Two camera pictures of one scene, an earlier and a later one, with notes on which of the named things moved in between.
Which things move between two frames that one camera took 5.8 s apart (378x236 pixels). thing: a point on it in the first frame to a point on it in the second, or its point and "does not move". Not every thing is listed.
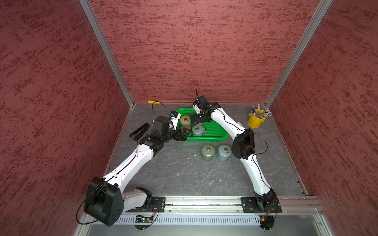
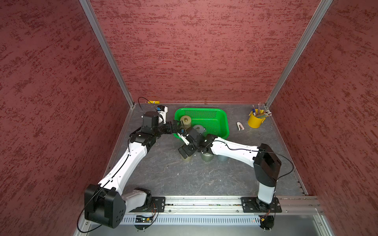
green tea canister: x=207 y=153 does not move
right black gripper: x=199 y=120 to x=185 y=147
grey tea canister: x=198 y=130 does not move
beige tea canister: x=185 y=119 does not move
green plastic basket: x=213 y=131 to x=186 y=122
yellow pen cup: x=254 y=122 does not move
